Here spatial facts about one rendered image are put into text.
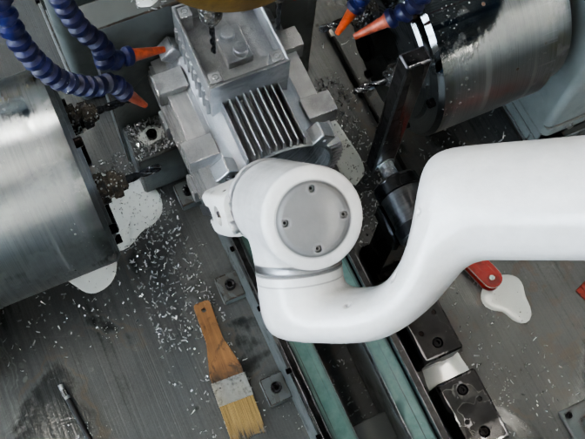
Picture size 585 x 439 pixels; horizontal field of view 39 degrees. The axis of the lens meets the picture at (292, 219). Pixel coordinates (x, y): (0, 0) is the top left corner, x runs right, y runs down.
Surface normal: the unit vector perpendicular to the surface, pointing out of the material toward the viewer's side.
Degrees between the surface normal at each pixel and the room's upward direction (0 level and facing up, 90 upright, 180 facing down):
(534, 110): 90
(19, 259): 62
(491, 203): 41
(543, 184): 33
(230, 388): 0
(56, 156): 21
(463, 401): 0
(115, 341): 0
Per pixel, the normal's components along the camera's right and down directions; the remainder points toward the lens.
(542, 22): 0.33, 0.32
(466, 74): 0.38, 0.53
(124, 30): 0.42, 0.85
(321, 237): 0.26, 0.13
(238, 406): 0.04, -0.35
